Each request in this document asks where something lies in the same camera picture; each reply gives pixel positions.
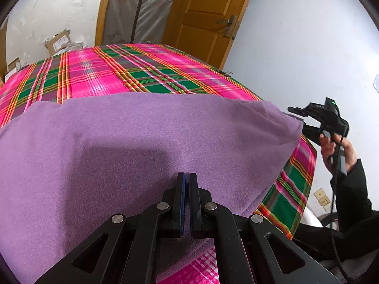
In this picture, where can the person's right forearm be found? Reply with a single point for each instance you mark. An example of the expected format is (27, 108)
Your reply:
(355, 201)

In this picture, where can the purple sweater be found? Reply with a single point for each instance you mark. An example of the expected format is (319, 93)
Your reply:
(133, 153)

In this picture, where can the cardboard box with label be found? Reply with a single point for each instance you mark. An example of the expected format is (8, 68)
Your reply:
(57, 41)

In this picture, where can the binder clip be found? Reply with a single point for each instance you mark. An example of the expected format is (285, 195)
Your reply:
(227, 73)

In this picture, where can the person's right hand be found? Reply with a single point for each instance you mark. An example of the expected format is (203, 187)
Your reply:
(349, 156)

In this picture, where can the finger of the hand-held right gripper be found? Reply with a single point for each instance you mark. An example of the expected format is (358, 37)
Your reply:
(311, 133)
(299, 110)

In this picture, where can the clear plastic door curtain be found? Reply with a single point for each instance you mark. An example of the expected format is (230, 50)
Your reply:
(139, 9)

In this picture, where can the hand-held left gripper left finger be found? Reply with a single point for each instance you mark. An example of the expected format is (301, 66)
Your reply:
(183, 204)

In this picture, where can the wall socket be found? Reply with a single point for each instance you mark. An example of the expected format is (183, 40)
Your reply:
(322, 196)

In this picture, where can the pink green plaid bed sheet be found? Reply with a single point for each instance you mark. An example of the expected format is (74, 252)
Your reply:
(118, 68)

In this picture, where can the wooden door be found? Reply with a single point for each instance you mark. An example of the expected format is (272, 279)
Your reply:
(207, 11)

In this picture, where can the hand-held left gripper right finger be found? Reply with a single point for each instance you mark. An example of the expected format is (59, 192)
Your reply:
(193, 204)

